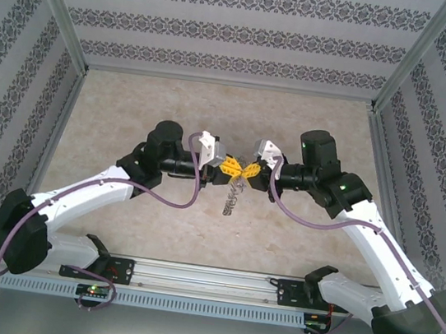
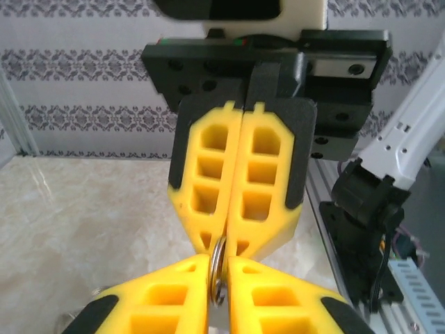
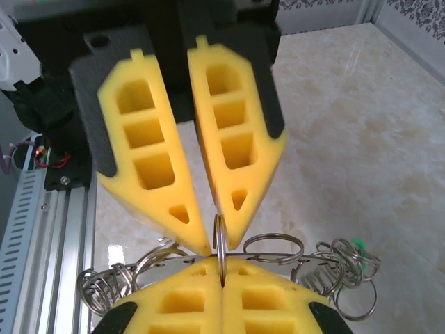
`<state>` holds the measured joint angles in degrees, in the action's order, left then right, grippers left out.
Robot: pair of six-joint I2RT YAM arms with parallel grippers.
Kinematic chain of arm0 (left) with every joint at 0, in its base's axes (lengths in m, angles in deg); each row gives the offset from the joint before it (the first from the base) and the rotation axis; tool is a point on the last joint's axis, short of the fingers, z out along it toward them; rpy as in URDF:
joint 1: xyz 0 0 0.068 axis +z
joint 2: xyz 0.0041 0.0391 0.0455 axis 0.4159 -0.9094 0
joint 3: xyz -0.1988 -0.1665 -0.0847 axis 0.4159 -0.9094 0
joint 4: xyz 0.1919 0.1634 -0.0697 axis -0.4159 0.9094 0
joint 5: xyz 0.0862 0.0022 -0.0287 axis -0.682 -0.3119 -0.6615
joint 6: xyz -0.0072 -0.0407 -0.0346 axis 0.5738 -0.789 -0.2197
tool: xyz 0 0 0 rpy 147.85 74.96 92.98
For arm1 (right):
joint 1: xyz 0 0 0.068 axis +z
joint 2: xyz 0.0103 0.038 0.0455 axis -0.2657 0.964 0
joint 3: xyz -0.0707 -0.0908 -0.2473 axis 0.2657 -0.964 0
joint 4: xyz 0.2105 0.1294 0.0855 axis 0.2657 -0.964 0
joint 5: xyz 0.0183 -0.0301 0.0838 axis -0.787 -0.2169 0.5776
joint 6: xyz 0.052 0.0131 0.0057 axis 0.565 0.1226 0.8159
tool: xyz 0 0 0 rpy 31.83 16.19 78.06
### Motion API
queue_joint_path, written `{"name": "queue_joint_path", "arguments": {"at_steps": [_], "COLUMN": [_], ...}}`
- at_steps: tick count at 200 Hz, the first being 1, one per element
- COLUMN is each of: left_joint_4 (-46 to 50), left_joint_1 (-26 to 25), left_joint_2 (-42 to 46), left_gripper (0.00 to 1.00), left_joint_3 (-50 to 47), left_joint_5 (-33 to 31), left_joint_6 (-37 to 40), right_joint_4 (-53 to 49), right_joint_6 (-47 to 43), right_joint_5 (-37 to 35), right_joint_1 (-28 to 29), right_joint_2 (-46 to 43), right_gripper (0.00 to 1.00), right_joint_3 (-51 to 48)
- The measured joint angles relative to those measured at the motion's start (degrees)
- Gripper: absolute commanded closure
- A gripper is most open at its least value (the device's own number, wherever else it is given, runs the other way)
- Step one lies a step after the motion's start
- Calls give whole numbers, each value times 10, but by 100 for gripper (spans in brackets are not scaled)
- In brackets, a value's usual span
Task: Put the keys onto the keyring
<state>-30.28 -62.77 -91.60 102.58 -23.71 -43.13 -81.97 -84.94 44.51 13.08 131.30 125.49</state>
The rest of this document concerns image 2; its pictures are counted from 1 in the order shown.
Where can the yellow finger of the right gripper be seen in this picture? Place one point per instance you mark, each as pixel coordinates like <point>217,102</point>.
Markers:
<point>187,208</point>
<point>281,215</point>

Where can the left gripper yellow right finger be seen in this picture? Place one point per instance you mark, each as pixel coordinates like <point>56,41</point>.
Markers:
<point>278,306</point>

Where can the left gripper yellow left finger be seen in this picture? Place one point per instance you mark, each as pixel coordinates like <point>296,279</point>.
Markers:
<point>163,306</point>

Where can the silver split keyring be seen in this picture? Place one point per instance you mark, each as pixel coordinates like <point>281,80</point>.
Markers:
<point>217,271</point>

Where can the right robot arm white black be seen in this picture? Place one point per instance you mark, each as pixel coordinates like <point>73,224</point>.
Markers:
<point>400,149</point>

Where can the small controller board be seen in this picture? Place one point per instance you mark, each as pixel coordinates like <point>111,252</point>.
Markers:
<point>405,243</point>

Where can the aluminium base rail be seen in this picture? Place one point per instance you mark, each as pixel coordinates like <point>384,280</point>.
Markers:
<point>323,195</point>

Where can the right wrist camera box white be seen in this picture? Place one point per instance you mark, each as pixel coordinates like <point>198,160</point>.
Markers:
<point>299,17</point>

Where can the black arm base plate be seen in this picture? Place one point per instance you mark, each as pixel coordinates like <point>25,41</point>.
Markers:
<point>347,264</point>

